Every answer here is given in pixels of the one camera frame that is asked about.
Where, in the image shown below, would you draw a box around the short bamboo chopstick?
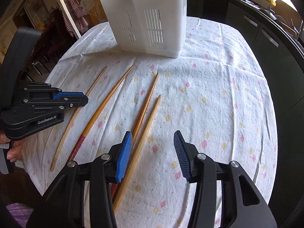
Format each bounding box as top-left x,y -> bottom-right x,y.
113,95 -> 162,213

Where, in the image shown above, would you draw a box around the chrome kitchen faucet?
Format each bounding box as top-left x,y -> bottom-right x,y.
262,0 -> 277,21

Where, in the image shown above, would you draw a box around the ridged-tip wooden chopstick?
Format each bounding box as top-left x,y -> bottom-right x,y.
110,73 -> 159,198

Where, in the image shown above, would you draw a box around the pale-handled wooden chopstick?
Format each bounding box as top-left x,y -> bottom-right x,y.
50,65 -> 108,172

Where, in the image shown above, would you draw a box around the white plastic utensil holder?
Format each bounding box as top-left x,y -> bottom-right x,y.
100,0 -> 187,58

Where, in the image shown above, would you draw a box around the glass sliding door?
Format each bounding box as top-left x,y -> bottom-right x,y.
56,0 -> 107,39

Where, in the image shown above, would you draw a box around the red checked apron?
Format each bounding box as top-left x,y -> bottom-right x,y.
63,0 -> 88,32

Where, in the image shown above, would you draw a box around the person's left hand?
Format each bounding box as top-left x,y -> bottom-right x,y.
0,131 -> 26,162

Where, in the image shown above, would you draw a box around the floral white tablecloth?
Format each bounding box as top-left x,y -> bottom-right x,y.
22,17 -> 278,227

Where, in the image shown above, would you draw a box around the green lower kitchen cabinets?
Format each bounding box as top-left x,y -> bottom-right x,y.
187,0 -> 303,147

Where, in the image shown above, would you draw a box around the red-handled wooden chopstick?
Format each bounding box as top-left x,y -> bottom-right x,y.
67,65 -> 134,162

